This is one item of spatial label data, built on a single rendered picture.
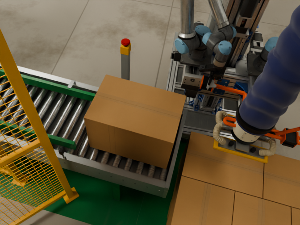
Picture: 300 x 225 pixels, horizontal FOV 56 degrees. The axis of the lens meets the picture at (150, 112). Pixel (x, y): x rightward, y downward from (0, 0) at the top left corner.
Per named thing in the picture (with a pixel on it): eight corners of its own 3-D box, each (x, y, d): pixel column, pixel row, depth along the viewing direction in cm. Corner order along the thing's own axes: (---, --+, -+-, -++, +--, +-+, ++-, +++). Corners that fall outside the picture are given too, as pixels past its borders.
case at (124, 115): (89, 147, 213) (83, 117, 181) (108, 106, 236) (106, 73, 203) (166, 169, 207) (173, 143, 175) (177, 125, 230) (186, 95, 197)
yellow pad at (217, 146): (212, 148, 177) (214, 144, 173) (214, 135, 183) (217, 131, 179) (266, 164, 174) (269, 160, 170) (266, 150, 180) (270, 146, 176)
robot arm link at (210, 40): (212, 37, 179) (224, 47, 174) (199, 43, 174) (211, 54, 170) (215, 27, 172) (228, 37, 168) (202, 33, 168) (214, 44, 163)
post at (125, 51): (121, 119, 295) (119, 47, 213) (123, 114, 299) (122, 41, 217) (127, 121, 294) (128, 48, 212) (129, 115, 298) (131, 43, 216)
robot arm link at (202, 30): (211, 45, 201) (216, 30, 190) (197, 52, 196) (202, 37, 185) (200, 36, 206) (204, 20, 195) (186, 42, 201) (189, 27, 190)
